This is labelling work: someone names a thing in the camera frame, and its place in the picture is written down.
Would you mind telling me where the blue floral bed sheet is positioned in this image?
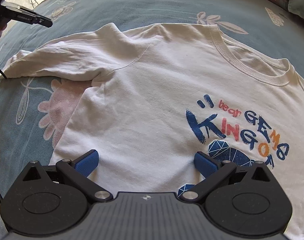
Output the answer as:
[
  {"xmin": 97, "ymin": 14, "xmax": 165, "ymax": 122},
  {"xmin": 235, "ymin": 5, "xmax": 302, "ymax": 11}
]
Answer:
[{"xmin": 0, "ymin": 0, "xmax": 304, "ymax": 194}]

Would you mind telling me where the white printed sweatshirt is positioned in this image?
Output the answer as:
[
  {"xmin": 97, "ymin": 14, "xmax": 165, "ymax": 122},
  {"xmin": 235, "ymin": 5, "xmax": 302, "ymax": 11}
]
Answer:
[{"xmin": 4, "ymin": 23, "xmax": 304, "ymax": 239}]

